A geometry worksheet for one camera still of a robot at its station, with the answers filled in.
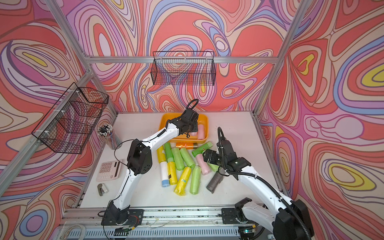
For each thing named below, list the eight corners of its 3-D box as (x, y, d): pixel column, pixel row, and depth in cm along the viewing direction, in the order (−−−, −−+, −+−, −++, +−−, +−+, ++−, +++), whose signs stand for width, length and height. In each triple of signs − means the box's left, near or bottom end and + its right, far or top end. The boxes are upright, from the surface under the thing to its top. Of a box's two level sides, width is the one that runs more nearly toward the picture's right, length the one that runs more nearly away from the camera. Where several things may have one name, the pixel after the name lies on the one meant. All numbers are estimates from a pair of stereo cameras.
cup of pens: (108, 150, 101) (94, 134, 86) (112, 140, 106) (100, 123, 92) (120, 150, 101) (108, 134, 86) (124, 140, 106) (113, 123, 92)
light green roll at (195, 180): (189, 193, 81) (189, 192, 79) (193, 166, 91) (193, 165, 89) (199, 194, 81) (199, 193, 79) (201, 167, 91) (201, 166, 89)
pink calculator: (97, 181, 87) (94, 178, 84) (105, 162, 94) (102, 160, 92) (119, 181, 87) (117, 179, 84) (125, 162, 94) (123, 160, 92)
